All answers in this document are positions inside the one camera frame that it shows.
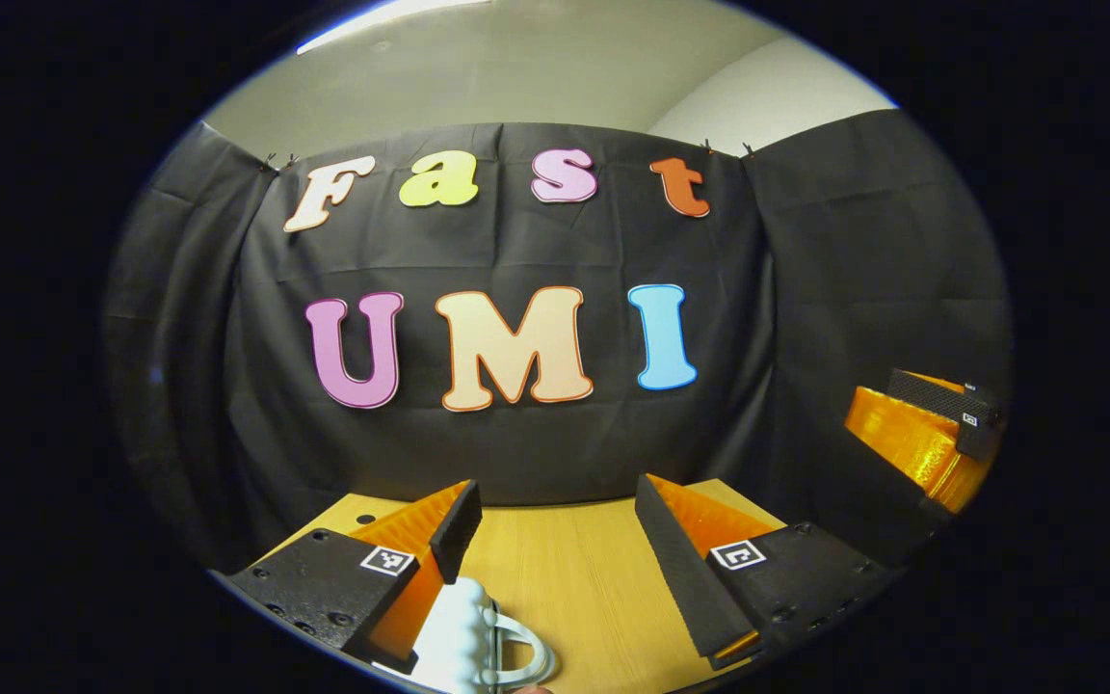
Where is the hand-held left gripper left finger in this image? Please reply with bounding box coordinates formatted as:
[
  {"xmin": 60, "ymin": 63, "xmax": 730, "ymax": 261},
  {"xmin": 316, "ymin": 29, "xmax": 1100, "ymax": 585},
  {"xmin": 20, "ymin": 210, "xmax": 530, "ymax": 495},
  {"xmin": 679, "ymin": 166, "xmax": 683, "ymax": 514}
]
[{"xmin": 225, "ymin": 479, "xmax": 485, "ymax": 676}]

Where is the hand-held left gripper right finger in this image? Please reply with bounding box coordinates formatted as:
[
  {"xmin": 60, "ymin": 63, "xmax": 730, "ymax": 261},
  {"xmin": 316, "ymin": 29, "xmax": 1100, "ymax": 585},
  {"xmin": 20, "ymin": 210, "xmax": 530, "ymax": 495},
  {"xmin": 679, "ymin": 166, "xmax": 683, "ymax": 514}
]
[{"xmin": 634, "ymin": 471, "xmax": 895, "ymax": 672}]

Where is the light blue suitcase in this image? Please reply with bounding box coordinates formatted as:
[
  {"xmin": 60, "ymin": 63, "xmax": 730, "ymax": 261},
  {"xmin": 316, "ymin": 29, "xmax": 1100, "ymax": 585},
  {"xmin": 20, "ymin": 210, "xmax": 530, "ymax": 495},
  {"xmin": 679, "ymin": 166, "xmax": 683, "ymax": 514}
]
[{"xmin": 409, "ymin": 576, "xmax": 558, "ymax": 694}]

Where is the black backdrop cloth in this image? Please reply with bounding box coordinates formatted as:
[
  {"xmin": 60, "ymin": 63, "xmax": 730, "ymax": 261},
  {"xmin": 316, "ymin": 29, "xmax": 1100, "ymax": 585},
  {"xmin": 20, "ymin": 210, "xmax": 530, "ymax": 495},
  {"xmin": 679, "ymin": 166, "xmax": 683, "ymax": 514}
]
[{"xmin": 102, "ymin": 108, "xmax": 1014, "ymax": 570}]

